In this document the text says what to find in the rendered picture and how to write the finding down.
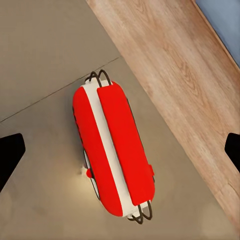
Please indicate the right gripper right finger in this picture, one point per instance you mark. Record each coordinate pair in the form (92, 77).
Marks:
(232, 148)

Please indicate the sofa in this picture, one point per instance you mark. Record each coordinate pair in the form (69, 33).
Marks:
(223, 19)

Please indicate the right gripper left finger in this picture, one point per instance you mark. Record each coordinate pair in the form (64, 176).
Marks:
(12, 148)

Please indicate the coffee table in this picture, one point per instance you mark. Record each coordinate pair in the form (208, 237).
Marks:
(47, 50)

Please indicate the radio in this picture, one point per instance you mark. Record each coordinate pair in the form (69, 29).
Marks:
(116, 161)

